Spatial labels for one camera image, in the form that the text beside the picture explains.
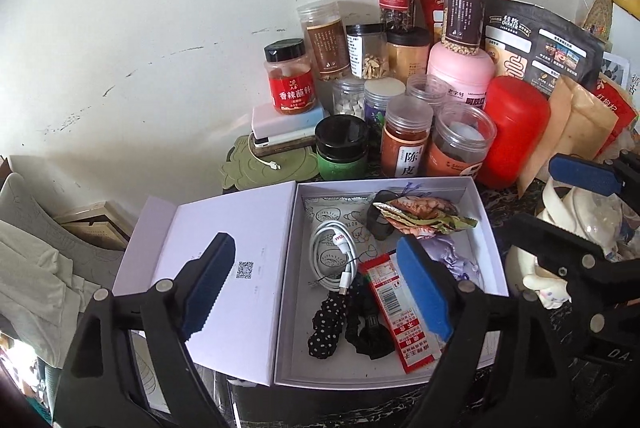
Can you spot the lavender drawstring sachet pouch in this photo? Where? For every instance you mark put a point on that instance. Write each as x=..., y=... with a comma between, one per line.
x=443, y=250

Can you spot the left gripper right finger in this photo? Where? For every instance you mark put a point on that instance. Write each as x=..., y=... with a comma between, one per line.
x=529, y=385

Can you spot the brown label tall jar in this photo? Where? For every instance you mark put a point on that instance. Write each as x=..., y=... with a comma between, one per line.
x=325, y=33

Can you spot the clear grey plastic cup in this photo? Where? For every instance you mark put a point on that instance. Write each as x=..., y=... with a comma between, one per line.
x=377, y=225

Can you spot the orange label clear jar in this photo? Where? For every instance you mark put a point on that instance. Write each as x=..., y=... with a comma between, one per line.
x=461, y=138

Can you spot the orange peel jar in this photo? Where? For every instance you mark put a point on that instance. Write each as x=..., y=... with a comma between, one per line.
x=406, y=130

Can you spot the red plastic canister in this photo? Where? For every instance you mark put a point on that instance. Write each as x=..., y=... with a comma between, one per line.
x=521, y=115

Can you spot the tan jar black lid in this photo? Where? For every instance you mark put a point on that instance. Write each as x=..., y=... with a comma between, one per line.
x=408, y=52

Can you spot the pink plastic jar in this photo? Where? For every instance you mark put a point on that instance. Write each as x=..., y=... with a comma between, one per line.
x=467, y=76

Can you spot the black foil food pouch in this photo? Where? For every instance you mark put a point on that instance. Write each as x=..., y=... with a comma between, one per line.
x=536, y=45

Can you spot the white open gift box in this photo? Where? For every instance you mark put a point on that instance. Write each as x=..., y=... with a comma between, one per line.
x=260, y=323

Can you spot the red label sauce jar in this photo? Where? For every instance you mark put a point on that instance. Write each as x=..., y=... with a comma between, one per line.
x=290, y=76

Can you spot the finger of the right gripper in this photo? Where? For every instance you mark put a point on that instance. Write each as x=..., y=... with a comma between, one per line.
x=569, y=266
x=619, y=177

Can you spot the black polka dot scrunchie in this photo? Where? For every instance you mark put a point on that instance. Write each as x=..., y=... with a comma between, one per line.
x=328, y=323

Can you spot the black lid nut jar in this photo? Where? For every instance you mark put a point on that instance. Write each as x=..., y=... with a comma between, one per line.
x=367, y=48

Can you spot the red white snack bar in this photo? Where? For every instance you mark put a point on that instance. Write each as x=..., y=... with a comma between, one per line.
x=415, y=344

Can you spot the woven round trivet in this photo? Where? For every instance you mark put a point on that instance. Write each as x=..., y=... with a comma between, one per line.
x=598, y=20

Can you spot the dark green glass jar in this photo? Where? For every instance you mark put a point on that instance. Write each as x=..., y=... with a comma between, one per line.
x=342, y=146

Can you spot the grey leaf pattern cushion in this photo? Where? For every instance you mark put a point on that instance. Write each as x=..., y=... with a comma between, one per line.
x=48, y=276

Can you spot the cream cinnamoroll electric cooker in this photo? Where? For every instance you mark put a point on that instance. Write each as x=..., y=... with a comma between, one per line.
x=604, y=220

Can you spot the green brown snack packet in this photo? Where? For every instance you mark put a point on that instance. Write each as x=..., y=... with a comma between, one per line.
x=424, y=217

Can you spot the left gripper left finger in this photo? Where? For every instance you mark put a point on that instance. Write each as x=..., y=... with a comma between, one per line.
x=100, y=385

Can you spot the red snack bag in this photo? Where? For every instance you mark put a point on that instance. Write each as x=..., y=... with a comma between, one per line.
x=619, y=102

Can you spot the brown kraft paper pouch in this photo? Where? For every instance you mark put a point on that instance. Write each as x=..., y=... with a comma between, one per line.
x=579, y=124

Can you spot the dark label grain jar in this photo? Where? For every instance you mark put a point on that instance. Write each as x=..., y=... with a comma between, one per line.
x=462, y=27

